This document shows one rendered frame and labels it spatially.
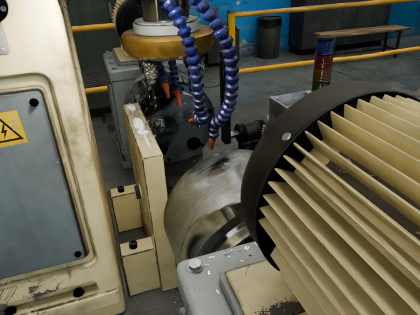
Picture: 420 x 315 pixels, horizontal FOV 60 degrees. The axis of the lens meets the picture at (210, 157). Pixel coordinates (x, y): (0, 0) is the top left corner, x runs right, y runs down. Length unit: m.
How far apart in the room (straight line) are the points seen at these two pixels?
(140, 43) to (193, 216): 0.33
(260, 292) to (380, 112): 0.20
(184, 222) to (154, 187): 0.16
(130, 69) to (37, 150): 0.66
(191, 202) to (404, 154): 0.39
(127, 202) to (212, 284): 0.63
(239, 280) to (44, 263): 0.44
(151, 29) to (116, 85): 0.54
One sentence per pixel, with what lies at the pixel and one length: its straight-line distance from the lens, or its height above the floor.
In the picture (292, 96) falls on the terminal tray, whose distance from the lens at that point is 0.96.
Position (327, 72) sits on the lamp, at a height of 1.11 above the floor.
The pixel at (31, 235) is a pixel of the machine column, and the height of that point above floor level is 1.06.
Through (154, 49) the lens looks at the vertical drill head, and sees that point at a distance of 0.68.
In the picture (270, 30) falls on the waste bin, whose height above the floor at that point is 0.43.
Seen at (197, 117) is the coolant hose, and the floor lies 1.20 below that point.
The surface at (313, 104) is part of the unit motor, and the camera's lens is 0.28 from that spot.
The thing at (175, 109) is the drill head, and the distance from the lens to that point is 1.03.
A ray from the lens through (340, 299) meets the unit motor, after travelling 0.23.
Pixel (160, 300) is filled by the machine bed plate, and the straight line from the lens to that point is 0.87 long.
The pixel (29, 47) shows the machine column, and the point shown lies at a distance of 0.57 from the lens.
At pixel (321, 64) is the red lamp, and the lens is 1.28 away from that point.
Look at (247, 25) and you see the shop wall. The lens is 6.28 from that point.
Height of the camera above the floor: 1.46
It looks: 29 degrees down
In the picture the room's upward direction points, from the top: 3 degrees counter-clockwise
